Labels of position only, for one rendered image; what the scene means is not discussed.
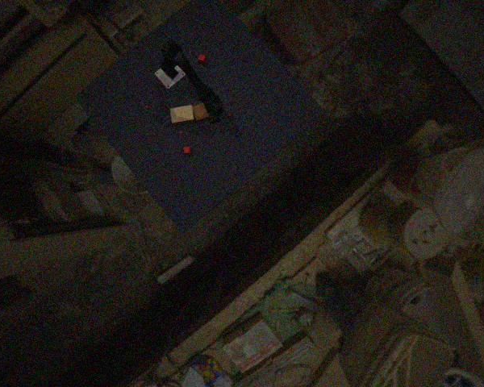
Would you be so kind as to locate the tan rectangular board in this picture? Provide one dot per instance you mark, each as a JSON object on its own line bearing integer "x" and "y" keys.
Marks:
{"x": 182, "y": 114}

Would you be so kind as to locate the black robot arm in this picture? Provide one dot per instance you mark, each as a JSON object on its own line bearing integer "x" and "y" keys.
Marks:
{"x": 169, "y": 51}

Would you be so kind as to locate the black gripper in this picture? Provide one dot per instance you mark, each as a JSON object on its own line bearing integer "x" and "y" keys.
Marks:
{"x": 213, "y": 118}

